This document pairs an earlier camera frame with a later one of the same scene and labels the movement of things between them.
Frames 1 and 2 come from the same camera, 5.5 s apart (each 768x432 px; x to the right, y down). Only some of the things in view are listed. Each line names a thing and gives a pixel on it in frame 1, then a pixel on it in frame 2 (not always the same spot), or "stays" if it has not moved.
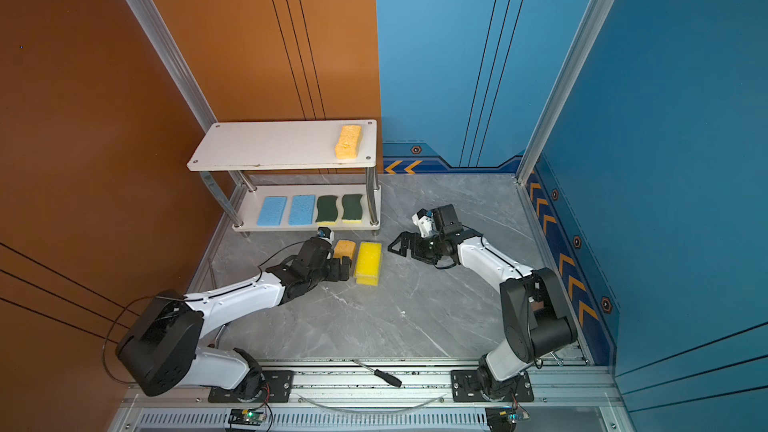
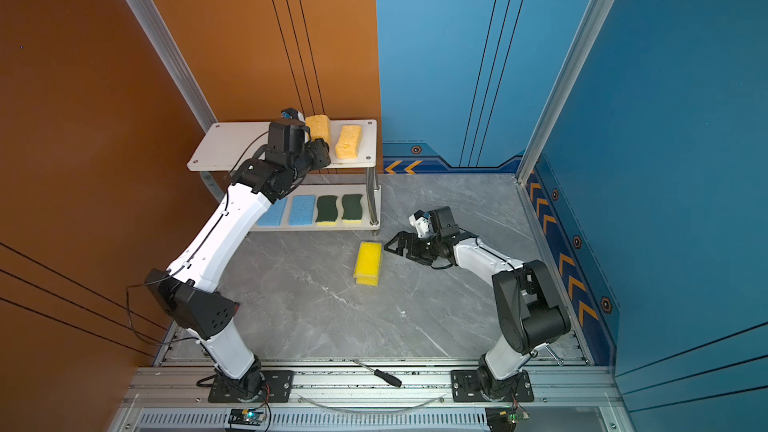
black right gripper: [406, 237] stays
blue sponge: [302, 210] stays
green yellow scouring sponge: [352, 208] stays
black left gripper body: [331, 272] -> [313, 158]
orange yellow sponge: [344, 248] -> [319, 127]
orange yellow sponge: [348, 142] stays
